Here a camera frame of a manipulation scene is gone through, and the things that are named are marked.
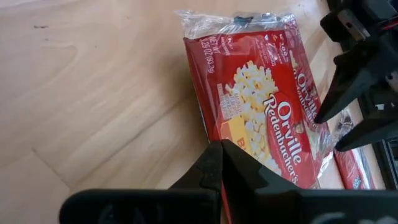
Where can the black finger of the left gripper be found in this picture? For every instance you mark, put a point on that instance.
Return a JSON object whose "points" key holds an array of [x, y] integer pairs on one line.
{"points": [[357, 74], [373, 133]]}

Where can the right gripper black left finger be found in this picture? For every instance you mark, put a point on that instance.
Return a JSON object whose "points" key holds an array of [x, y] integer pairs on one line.
{"points": [[140, 208]]}

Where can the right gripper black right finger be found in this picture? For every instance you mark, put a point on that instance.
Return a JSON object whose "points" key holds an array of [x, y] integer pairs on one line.
{"points": [[311, 208]]}

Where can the red Orville Redenbacher's popcorn bag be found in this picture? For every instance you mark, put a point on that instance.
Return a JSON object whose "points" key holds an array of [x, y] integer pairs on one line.
{"points": [[351, 171], [264, 93]]}

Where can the black aluminium table frame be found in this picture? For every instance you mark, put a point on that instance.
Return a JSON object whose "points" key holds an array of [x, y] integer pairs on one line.
{"points": [[390, 168]]}

